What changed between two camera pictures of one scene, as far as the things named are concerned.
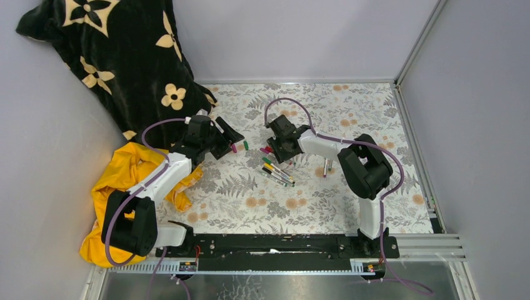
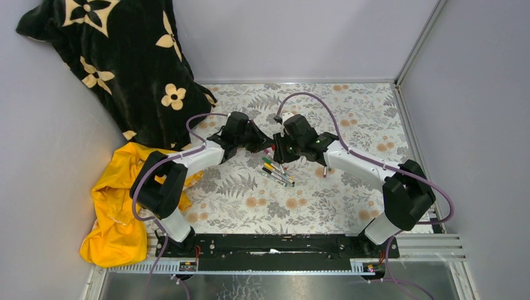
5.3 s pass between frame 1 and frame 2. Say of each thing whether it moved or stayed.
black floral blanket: stayed
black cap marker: stayed
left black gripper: moved
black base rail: stayed
